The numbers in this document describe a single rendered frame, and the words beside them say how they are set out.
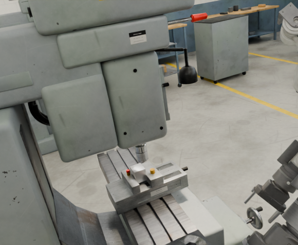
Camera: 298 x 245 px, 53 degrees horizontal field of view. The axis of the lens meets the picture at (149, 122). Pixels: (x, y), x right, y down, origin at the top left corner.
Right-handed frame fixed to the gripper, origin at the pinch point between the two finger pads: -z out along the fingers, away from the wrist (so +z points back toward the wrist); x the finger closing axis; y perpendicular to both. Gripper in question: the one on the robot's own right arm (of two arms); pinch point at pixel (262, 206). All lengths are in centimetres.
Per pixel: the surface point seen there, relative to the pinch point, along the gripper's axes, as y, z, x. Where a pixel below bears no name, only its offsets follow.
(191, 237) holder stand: 32.2, -11.1, 15.8
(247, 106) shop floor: -353, 5, 24
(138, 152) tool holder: 8.6, -11.2, 47.3
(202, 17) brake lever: 16, 41, 54
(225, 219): -29.1, -25.2, 1.0
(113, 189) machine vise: -3, -38, 49
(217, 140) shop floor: -252, -43, 27
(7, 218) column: 53, -32, 58
